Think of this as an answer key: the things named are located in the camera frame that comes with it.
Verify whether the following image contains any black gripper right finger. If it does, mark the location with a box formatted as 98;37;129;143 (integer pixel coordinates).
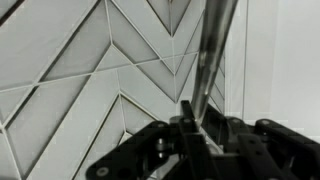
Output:
202;106;320;180

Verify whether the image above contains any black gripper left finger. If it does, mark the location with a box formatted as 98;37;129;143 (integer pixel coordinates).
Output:
85;100;219;180

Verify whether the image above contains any silver ladle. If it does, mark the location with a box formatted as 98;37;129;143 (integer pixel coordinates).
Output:
191;0;240;129

